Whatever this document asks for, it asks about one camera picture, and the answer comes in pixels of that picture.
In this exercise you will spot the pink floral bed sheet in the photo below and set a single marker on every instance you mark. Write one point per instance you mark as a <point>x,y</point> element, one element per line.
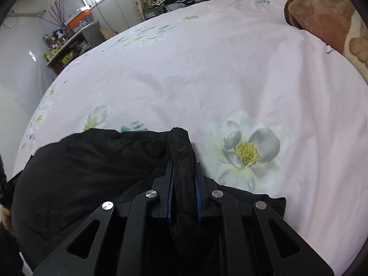
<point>201,77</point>

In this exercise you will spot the cluttered storage shelf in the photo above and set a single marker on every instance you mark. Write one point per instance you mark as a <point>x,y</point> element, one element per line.
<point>72,46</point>

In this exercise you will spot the rolled pink beige plush blanket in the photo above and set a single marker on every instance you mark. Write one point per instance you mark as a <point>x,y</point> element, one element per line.
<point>316,17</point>

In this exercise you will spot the pile of clothes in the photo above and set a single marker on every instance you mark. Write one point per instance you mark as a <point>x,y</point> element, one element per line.
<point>178,0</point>

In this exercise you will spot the black hooded puffer jacket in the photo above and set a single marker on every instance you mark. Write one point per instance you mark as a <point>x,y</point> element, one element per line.
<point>86,172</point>

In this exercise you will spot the person's left hand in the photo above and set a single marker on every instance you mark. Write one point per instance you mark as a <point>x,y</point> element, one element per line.
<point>5,220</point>

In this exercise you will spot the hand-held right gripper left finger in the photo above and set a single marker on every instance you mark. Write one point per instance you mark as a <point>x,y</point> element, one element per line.
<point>171,191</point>

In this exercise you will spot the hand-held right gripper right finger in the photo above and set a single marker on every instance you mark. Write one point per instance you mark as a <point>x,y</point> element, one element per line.
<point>198,191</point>

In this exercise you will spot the purple flower branches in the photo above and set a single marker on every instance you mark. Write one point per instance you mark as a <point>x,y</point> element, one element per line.
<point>59,14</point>

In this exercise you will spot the orange lid storage box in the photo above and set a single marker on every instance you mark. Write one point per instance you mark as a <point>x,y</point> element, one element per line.
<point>79,17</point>

